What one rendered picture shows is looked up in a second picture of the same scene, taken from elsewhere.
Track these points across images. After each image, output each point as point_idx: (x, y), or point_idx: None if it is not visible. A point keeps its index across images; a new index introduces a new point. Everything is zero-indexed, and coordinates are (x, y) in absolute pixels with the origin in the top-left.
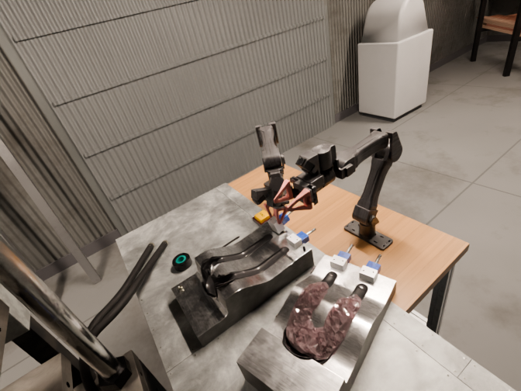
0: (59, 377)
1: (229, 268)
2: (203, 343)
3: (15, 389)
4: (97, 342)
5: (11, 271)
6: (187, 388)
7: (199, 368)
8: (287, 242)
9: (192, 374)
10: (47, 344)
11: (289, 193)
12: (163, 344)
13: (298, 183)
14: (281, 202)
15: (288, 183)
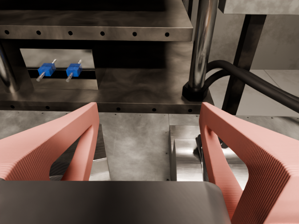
0: (171, 26)
1: (237, 172)
2: (168, 137)
3: (182, 19)
4: (199, 52)
5: None
6: (143, 119)
7: (151, 131)
8: None
9: (150, 126)
10: (240, 55)
11: (234, 222)
12: (197, 118)
13: (153, 194)
14: (204, 159)
15: (267, 162)
